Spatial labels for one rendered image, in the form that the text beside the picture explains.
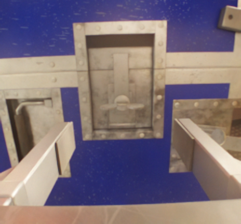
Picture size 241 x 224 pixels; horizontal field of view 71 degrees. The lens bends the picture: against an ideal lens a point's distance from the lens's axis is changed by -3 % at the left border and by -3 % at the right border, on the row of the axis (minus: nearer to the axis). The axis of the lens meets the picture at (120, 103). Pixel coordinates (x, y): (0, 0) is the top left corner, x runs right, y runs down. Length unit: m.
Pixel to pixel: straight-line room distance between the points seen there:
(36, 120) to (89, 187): 0.15
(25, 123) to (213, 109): 0.31
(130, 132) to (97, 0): 0.19
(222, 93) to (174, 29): 0.12
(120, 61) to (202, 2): 0.14
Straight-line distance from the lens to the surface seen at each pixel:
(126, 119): 0.28
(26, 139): 0.33
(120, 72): 0.26
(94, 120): 0.29
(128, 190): 0.34
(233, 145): 0.31
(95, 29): 0.26
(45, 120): 0.31
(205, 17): 0.28
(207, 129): 0.30
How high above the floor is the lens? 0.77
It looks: level
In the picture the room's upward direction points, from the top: 88 degrees clockwise
